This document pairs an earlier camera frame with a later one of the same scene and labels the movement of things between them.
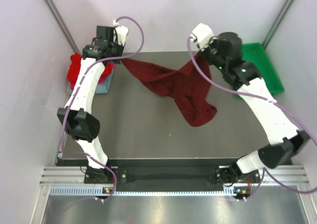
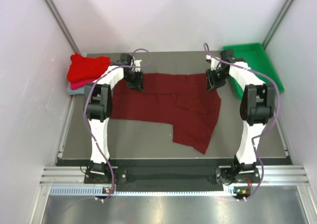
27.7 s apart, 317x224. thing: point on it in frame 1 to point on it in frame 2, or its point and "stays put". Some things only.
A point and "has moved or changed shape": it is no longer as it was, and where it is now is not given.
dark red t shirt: x=187 y=84 has moved or changed shape
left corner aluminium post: x=57 y=17 stays put
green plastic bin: x=256 y=54 stays put
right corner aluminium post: x=281 y=17 stays put
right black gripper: x=213 y=42 to x=211 y=83
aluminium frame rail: x=286 y=175 stays put
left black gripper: x=120 y=46 to x=136 y=84
